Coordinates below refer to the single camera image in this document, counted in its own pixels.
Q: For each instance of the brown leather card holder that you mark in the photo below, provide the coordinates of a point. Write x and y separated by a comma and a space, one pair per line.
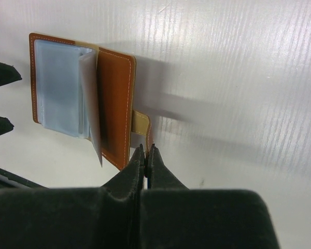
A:
87, 91

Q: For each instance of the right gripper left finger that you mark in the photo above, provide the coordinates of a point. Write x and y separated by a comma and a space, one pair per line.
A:
95, 217

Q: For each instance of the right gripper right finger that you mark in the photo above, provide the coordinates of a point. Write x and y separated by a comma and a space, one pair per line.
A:
174, 216

